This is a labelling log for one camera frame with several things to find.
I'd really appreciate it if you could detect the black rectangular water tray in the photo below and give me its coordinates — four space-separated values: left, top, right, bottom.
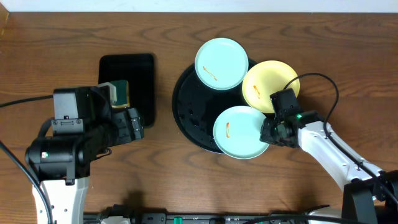
98 54 155 128

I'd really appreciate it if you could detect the green and yellow sponge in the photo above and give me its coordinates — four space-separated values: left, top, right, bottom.
111 80 130 108

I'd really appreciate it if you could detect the light green plate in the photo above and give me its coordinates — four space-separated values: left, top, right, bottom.
213 106 269 159
194 38 249 90

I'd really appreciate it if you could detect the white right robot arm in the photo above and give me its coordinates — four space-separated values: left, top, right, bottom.
260 111 397 223

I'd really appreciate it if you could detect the round black tray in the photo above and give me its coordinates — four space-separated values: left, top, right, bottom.
172 64 247 154

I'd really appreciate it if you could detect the yellow plate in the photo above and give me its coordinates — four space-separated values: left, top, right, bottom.
242 60 297 114

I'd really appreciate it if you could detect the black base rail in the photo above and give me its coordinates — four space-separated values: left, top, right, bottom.
83 204 343 224

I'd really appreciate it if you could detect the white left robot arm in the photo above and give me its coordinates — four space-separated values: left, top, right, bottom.
25 83 144 223

